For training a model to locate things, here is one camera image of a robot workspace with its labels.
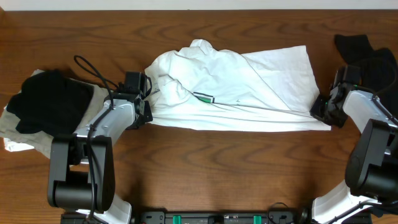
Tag white printed t-shirt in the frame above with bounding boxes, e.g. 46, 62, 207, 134
145, 39, 330, 132

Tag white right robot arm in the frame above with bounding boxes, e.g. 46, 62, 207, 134
299, 65, 397, 223

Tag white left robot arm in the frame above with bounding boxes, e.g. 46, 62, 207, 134
47, 93, 153, 223

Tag black garment at right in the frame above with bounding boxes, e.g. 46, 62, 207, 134
335, 34, 397, 116

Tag folded black garment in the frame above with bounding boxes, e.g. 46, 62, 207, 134
6, 70, 94, 136

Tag folded white garment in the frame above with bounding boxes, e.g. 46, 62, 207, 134
1, 108, 34, 152

